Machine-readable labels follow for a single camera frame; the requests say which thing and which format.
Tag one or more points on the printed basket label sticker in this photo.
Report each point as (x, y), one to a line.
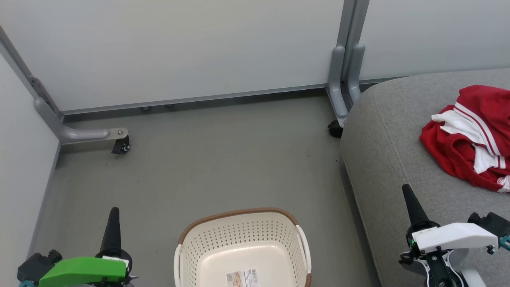
(242, 278)

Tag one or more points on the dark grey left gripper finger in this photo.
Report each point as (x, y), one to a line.
(111, 235)

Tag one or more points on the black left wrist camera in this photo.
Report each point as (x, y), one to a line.
(36, 265)

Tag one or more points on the grey partition bottom rail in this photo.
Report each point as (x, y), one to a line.
(191, 100)

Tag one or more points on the red and white garment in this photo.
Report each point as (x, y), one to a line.
(462, 151)

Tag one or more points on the grey partition upright post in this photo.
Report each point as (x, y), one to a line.
(352, 20)

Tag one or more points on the black caster wheel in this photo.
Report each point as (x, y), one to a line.
(335, 129)
(120, 145)

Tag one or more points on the grey single partition foot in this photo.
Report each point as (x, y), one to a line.
(75, 134)

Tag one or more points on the grey double partition foot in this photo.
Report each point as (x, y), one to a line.
(338, 87)

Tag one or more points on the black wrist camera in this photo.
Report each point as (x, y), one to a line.
(36, 265)
(494, 224)

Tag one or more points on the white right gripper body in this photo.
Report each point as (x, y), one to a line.
(450, 237)

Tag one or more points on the cream perforated laundry basket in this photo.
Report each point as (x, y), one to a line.
(239, 247)

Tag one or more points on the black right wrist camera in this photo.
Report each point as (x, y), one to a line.
(494, 224)

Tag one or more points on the grey fabric sofa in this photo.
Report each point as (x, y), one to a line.
(382, 167)

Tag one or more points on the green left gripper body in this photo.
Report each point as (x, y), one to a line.
(79, 271)

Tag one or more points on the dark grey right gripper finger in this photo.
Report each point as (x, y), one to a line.
(415, 209)

